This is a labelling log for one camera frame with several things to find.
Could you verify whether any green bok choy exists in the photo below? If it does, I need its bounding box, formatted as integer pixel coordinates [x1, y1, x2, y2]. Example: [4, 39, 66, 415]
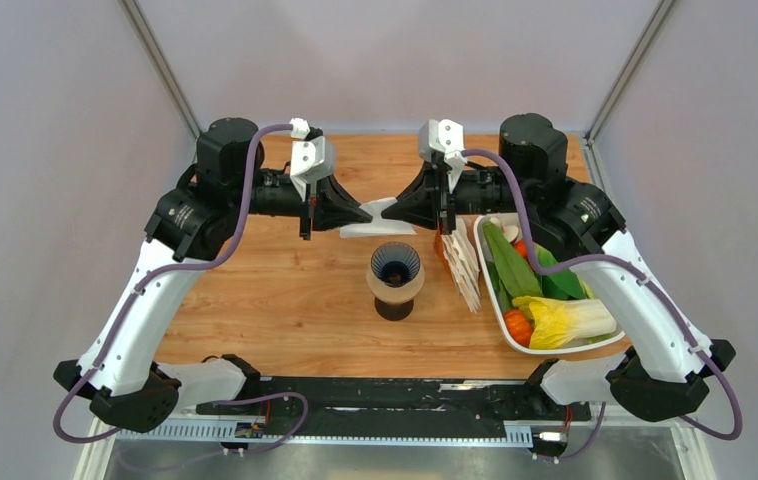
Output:
[535, 245, 589, 300]

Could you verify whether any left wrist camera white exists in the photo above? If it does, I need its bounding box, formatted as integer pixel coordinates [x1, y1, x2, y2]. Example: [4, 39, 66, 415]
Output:
[289, 118, 336, 202]

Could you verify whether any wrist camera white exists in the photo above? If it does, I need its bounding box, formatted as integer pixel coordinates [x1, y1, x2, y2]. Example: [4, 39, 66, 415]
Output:
[289, 118, 336, 202]
[418, 119, 467, 193]

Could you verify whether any dark blue coffee dripper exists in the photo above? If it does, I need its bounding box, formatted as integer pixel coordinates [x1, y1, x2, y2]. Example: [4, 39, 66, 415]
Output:
[370, 242, 421, 287]

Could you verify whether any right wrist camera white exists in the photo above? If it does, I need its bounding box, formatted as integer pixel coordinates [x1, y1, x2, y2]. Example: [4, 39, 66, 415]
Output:
[418, 119, 467, 193]

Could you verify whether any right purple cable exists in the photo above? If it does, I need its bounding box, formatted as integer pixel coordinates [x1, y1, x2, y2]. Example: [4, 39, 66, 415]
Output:
[461, 148, 745, 465]

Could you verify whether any red pepper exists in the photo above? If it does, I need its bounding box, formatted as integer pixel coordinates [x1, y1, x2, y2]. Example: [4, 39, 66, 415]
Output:
[513, 239, 529, 260]

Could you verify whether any yellow napa cabbage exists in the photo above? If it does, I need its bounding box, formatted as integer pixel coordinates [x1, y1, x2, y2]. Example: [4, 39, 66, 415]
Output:
[512, 296, 618, 350]

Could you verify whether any green leaf vegetable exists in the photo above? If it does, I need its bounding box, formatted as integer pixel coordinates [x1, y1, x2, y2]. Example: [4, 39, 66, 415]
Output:
[483, 221, 543, 299]

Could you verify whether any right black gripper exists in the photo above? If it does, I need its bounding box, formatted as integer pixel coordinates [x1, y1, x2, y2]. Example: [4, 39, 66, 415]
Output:
[382, 155, 535, 234]

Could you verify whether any aluminium frame post left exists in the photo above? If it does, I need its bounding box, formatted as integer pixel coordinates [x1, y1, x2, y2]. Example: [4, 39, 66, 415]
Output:
[118, 0, 202, 139]

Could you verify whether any orange tomato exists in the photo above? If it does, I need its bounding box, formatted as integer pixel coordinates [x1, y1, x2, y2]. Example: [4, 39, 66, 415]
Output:
[503, 309, 534, 348]

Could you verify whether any wooden ring dripper holder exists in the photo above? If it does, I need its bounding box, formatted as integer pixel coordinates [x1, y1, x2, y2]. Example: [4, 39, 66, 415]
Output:
[365, 262, 426, 305]

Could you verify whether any aluminium frame post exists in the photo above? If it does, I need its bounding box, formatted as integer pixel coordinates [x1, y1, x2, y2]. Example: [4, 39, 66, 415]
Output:
[118, 0, 202, 139]
[585, 0, 679, 145]

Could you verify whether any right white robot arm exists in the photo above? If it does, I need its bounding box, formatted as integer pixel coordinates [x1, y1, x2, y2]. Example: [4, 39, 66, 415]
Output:
[383, 113, 735, 422]

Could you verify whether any white plastic tray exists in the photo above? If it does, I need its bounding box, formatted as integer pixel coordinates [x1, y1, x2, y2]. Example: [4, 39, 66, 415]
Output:
[471, 213, 626, 357]

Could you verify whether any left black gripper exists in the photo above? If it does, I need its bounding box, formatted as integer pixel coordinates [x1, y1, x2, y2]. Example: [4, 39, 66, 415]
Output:
[230, 172, 372, 241]

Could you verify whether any aluminium frame post right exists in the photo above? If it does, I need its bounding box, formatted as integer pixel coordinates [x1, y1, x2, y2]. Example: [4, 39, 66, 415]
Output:
[585, 0, 679, 145]

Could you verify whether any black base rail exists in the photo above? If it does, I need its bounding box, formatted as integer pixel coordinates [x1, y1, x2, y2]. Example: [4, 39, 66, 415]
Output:
[195, 376, 592, 442]

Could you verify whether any white paper coffee filter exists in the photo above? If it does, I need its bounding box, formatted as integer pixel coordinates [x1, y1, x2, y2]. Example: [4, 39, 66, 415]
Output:
[339, 197, 416, 239]

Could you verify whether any purple cable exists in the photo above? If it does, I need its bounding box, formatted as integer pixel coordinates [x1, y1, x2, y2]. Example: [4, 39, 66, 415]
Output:
[52, 123, 311, 458]
[461, 148, 745, 465]

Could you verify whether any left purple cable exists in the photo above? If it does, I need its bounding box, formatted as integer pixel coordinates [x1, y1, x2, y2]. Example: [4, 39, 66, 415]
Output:
[52, 123, 311, 458]

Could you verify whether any stack of paper filters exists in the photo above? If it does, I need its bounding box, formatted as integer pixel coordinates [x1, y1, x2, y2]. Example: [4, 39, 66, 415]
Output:
[433, 216, 481, 314]

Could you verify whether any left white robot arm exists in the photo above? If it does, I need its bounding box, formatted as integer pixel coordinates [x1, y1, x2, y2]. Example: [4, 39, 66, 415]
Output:
[53, 118, 370, 433]

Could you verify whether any glass carafe red lid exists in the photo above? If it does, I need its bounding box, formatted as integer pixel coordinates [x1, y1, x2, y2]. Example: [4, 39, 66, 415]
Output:
[374, 298, 415, 321]

